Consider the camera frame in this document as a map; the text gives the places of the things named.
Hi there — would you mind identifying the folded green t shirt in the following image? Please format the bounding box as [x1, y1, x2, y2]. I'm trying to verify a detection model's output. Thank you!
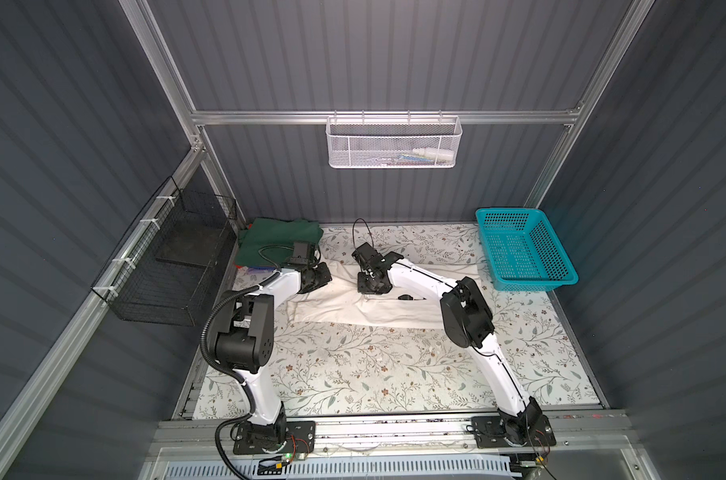
[235, 218, 323, 268]

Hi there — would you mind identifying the white wire mesh basket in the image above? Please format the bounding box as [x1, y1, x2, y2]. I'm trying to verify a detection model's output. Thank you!
[325, 114, 463, 169]

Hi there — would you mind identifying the teal plastic basket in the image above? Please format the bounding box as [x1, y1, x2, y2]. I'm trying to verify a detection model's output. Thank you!
[476, 208, 579, 292]

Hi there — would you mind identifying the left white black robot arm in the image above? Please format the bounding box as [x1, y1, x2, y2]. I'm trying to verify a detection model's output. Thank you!
[199, 241, 332, 451]

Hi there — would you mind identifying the white slotted cable duct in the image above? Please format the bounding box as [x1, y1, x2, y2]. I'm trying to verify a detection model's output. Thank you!
[161, 454, 523, 480]

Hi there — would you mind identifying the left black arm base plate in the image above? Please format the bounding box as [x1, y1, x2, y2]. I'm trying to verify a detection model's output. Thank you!
[230, 421, 317, 455]

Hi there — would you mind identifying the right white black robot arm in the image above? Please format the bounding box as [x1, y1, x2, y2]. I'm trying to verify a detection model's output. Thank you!
[352, 242, 557, 448]

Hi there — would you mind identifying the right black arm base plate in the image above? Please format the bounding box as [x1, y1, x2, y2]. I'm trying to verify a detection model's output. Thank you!
[465, 415, 557, 449]

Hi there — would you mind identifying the white t shirt with print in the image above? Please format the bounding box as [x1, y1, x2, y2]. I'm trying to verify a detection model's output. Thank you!
[286, 261, 444, 330]

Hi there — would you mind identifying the white bottle in basket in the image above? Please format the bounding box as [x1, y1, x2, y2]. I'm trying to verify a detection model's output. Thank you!
[412, 147, 456, 163]

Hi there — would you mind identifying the black wire mesh basket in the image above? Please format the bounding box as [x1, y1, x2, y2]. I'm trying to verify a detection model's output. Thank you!
[92, 179, 239, 327]

